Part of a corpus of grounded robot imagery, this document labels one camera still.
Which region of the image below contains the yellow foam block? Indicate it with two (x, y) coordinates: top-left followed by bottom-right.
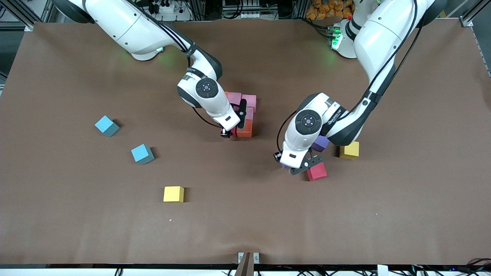
(163, 186), (185, 203)
(339, 141), (360, 160)

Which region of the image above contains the blue foam block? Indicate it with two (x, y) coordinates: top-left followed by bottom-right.
(95, 115), (120, 137)
(131, 144), (155, 165)

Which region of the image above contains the brown table cover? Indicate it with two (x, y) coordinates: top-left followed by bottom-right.
(0, 18), (491, 266)

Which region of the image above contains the white electrical box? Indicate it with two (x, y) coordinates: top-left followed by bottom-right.
(222, 0), (269, 20)

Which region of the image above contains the white power strip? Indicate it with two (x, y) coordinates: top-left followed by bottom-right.
(149, 2), (177, 14)

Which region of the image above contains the bag of orange items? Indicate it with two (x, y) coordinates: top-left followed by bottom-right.
(306, 0), (355, 20)

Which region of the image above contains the metal table edge bracket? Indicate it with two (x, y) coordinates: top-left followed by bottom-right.
(235, 251), (260, 276)

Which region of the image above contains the aluminium frame rail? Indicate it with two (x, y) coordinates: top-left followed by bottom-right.
(460, 0), (491, 27)
(0, 0), (58, 32)

